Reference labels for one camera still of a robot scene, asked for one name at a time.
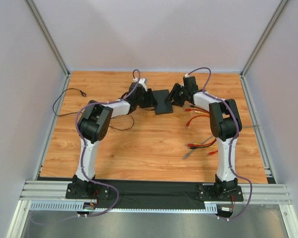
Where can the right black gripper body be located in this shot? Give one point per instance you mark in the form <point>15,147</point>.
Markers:
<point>175,94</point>

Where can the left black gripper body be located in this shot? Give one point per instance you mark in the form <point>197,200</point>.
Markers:
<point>148,97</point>

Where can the black network switch box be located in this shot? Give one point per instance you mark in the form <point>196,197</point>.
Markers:
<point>163,105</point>

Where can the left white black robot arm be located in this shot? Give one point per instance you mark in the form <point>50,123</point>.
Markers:
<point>93,124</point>

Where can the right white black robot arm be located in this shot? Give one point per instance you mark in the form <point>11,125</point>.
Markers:
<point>225,124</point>

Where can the black cloth strip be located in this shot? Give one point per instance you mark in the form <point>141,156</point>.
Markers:
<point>154,195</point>

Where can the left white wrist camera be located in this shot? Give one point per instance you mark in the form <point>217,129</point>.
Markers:
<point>143,82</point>

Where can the right aluminium frame post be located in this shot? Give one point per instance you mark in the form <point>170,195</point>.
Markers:
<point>264,36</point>

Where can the aluminium frame post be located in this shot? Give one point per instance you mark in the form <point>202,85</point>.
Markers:
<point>46,34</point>
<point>264,36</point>

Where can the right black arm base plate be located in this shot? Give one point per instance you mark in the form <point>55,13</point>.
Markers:
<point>208,192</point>

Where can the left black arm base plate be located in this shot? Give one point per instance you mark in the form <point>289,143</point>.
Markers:
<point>87,191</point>

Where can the grey slotted cable duct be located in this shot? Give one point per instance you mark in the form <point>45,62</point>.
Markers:
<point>81,207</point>

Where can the left aluminium frame post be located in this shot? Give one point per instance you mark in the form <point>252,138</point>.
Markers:
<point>46,34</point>

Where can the front aluminium rail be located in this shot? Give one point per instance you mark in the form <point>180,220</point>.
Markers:
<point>56,190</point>

